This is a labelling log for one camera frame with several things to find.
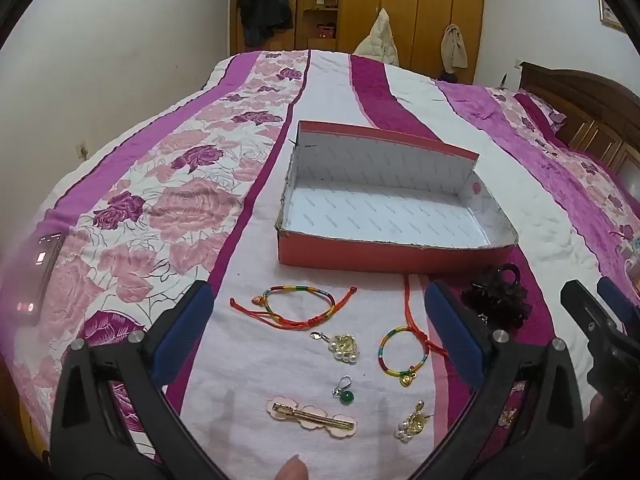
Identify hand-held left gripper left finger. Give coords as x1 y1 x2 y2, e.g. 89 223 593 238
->
50 280 236 480

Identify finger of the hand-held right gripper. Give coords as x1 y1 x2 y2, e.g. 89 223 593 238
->
560 280 626 343
596 276 640 322

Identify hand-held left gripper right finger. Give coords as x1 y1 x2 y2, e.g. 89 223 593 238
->
410 280 586 480

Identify black hair claw clip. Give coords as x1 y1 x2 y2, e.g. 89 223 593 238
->
460 262 532 331

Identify red cardboard box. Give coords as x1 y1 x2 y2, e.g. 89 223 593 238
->
274 120 519 275

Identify gold pearl earring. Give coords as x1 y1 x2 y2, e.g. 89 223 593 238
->
310 331 360 365
395 400 435 443

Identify rainbow bracelet orange cord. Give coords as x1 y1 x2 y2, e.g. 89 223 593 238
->
230 285 358 331

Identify green bead earring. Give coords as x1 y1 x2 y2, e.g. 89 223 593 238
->
331 375 355 406

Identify pink gold hair clip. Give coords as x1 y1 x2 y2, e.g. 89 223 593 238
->
266 396 360 438

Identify person's left hand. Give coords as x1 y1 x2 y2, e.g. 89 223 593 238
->
277 454 308 480

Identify black smartphone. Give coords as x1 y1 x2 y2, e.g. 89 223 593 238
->
15 232 66 326

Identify purple floral quilt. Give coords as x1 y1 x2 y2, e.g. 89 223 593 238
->
0 49 640 480

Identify brown wooden headboard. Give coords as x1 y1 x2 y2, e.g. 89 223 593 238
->
520 61 640 196

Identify purple floral pillow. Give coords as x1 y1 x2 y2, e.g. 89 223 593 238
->
492 87 568 148

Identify beige cloth bag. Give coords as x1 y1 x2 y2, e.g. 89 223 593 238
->
440 23 469 74

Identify beige puffer jacket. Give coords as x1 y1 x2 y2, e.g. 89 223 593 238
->
354 8 400 67

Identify wooden wardrobe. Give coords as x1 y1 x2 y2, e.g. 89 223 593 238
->
229 0 487 83

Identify black hanging jackets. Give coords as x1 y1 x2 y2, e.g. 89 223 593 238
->
236 0 295 48

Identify rainbow cord bracelet heart charm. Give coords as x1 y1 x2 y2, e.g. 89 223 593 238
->
378 274 448 388

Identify framed wall picture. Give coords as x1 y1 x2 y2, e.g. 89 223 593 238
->
598 0 628 35

